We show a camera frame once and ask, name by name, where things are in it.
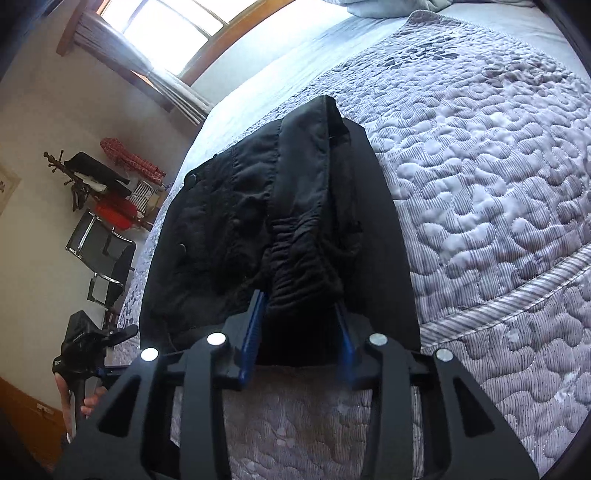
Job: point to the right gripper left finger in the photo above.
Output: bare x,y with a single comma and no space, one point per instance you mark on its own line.
243,332

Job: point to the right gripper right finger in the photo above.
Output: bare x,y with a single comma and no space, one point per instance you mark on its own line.
358,368

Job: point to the black pants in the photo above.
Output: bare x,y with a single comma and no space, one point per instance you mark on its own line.
299,210

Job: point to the person left hand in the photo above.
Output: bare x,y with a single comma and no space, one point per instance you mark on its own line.
67,403

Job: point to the black chrome chair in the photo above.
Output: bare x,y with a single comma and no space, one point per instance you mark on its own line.
106,253

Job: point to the red bag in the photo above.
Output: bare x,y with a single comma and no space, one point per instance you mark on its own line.
116,211

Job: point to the wooden coat rack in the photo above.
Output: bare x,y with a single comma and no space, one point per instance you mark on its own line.
83,190

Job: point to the black garment on rack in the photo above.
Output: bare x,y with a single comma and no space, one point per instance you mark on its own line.
82,163

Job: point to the red checkered cloth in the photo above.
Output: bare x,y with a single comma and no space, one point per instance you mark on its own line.
120,155

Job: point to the light blue bed sheet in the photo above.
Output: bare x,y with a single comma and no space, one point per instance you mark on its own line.
473,81

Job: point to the grey quilted bedspread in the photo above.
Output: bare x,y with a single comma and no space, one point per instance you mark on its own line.
500,265

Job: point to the grey striped curtain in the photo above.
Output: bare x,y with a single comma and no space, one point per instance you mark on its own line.
96,36

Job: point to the grey blue pillow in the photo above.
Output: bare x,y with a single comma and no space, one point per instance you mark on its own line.
378,9

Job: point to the framed wall picture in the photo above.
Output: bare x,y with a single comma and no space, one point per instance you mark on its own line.
9,182

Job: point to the wooden window frame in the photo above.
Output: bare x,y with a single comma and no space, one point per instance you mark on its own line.
185,37

